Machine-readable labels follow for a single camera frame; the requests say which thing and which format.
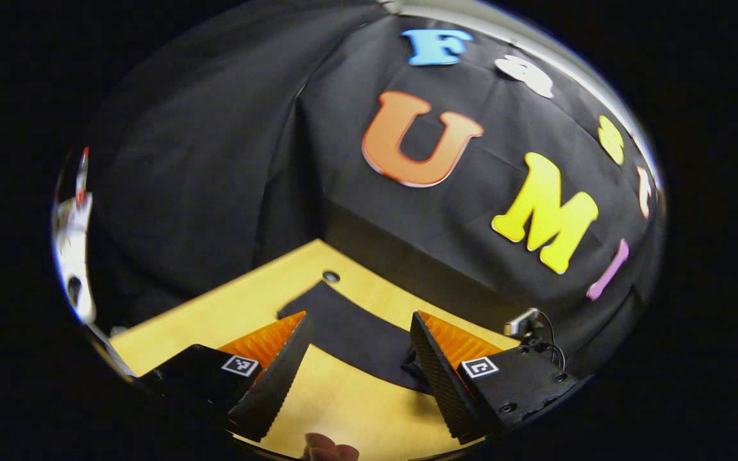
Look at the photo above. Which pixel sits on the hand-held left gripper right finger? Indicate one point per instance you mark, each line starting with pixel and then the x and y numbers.
pixel 439 378

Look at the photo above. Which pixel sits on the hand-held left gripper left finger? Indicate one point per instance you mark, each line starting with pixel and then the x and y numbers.
pixel 279 384

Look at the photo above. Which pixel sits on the dark grey jeans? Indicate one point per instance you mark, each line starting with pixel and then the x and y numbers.
pixel 350 326

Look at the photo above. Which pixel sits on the black backdrop cloth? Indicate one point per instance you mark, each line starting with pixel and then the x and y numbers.
pixel 215 160

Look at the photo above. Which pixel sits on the white and red object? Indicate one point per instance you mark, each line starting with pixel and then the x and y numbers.
pixel 74 250

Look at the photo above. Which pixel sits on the small silver camera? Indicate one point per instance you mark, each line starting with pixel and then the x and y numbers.
pixel 519 322

